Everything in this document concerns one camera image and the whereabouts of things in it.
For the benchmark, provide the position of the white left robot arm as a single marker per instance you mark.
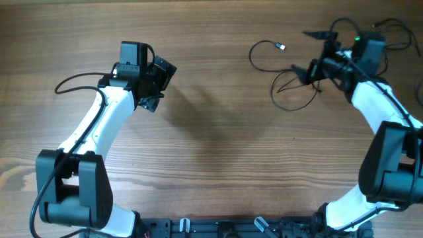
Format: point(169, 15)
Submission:
point(72, 183)

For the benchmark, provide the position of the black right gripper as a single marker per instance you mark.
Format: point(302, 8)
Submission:
point(316, 66)

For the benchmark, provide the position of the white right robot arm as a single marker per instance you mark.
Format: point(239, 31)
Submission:
point(390, 178)

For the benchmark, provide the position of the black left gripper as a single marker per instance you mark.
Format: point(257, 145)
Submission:
point(163, 76)

